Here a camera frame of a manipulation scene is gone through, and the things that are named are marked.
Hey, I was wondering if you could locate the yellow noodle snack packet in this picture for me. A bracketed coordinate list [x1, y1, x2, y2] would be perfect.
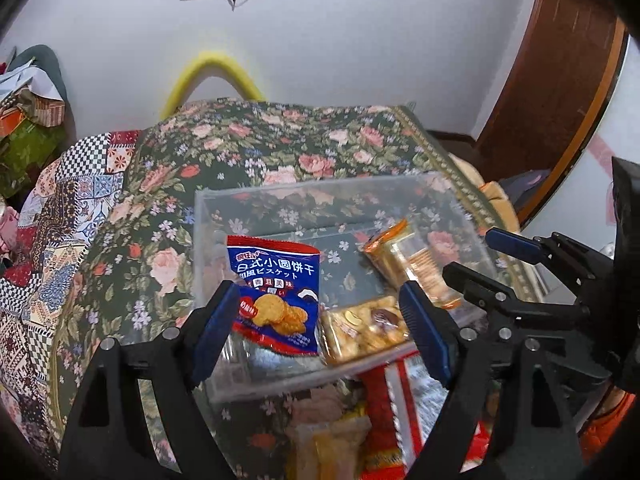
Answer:
[285, 406, 372, 479]

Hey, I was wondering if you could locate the pile of clothes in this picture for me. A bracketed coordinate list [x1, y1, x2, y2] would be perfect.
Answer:
[1, 44, 68, 200]

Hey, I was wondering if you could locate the white sliding door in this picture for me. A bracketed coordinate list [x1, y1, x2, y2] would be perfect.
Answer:
[523, 39, 640, 249]

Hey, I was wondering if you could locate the nut brittle cake packet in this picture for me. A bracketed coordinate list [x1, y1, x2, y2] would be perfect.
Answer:
[320, 295, 410, 364]

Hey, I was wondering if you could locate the red white snack packet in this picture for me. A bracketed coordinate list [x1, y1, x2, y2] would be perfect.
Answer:
[357, 351, 494, 480]

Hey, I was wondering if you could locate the gold edged cracker packet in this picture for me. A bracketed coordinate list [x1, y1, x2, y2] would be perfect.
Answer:
[362, 219, 462, 310]

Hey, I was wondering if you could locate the blue round biscuit packet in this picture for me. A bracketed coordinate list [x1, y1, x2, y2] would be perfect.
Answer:
[227, 235, 321, 356]

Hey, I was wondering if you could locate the brown wooden wardrobe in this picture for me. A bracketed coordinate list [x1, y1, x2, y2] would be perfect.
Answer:
[434, 0, 630, 226]

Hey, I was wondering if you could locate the floral green bedspread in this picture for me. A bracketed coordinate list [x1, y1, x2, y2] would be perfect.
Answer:
[46, 97, 547, 480]

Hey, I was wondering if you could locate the clear plastic storage box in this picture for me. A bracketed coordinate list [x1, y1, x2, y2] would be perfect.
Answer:
[193, 172, 497, 402]

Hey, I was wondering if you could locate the pink plush toy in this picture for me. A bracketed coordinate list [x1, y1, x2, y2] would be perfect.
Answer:
[0, 203, 20, 255]

